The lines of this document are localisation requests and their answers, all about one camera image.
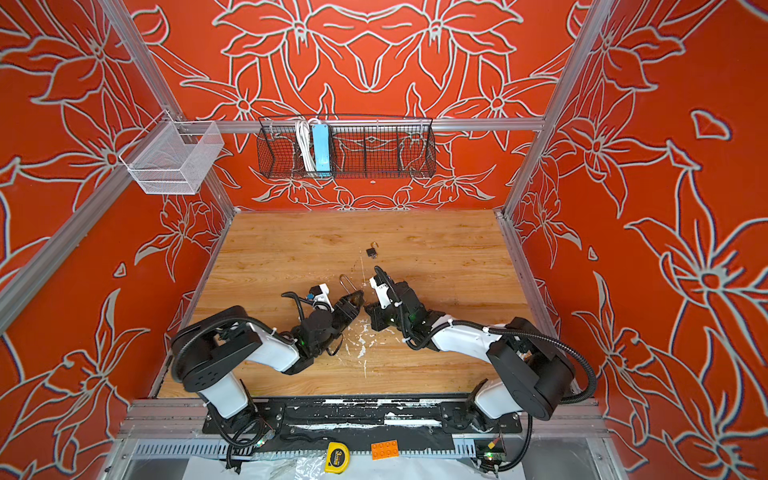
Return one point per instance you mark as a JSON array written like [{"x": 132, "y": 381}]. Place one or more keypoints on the black wire basket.
[{"x": 360, "y": 147}]

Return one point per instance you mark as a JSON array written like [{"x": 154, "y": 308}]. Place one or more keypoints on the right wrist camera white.
[{"x": 381, "y": 288}]

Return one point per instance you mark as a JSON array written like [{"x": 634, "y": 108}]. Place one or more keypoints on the clear plastic bin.
[{"x": 175, "y": 158}]

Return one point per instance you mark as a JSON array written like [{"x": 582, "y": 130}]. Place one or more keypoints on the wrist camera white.
[
  {"x": 381, "y": 288},
  {"x": 318, "y": 296}
]

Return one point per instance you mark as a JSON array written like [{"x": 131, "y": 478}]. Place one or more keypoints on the yellow tape measure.
[{"x": 337, "y": 458}]

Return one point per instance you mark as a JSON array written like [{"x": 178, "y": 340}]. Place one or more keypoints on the blue white box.
[{"x": 321, "y": 143}]

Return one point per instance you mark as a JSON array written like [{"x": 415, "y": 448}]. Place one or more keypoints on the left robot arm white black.
[{"x": 205, "y": 355}]

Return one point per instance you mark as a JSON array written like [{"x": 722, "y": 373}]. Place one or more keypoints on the brass padlock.
[{"x": 347, "y": 284}]

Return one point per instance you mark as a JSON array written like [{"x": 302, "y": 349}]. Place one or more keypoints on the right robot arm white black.
[{"x": 536, "y": 373}]

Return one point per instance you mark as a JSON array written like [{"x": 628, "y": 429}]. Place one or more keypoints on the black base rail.
[{"x": 437, "y": 423}]

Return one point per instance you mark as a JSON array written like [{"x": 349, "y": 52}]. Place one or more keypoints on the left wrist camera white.
[{"x": 318, "y": 296}]

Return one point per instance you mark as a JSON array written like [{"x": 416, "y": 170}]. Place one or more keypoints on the small black padlock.
[{"x": 372, "y": 251}]

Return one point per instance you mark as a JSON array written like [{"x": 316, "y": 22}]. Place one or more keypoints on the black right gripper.
[{"x": 375, "y": 312}]

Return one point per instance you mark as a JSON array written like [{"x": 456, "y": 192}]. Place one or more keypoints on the orange lego brick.
[{"x": 385, "y": 450}]

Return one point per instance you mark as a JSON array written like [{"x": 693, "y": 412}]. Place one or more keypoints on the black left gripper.
[{"x": 345, "y": 304}]

